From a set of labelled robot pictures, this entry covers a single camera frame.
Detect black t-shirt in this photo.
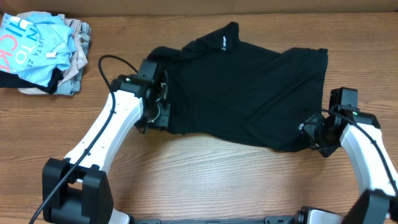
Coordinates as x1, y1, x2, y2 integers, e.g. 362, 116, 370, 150
148, 22, 328, 152

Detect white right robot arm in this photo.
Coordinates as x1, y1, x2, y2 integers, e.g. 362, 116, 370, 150
290, 87, 397, 223

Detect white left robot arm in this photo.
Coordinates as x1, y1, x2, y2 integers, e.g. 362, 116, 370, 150
34, 59, 170, 224

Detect beige garment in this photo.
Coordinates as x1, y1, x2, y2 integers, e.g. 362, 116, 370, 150
17, 11, 90, 95

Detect denim jeans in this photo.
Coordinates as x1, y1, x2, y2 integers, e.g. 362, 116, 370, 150
55, 21, 93, 96

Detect black garment in pile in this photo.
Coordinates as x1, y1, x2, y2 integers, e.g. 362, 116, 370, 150
1, 68, 63, 94

